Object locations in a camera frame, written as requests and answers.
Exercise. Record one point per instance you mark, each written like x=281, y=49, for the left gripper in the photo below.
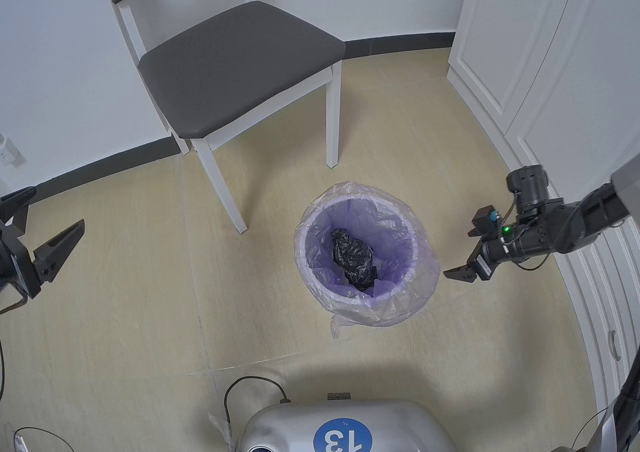
x=17, y=265

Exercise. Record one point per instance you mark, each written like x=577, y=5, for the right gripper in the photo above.
x=500, y=252

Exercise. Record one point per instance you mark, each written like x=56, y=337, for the purple plastic bag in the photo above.
x=425, y=270

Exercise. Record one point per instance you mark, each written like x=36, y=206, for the black plastic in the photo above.
x=355, y=260

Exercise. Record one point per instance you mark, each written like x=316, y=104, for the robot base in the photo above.
x=350, y=425

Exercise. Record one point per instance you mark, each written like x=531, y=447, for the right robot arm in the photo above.
x=570, y=225

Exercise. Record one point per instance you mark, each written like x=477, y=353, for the white trash bin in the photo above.
x=320, y=290

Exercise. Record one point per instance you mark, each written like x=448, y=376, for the small white device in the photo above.
x=19, y=442

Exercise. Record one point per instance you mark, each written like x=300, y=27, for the grey and white chair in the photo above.
x=240, y=65

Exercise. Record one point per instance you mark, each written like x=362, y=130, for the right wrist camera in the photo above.
x=482, y=220

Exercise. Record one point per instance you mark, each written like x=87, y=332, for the white wall socket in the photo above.
x=7, y=152

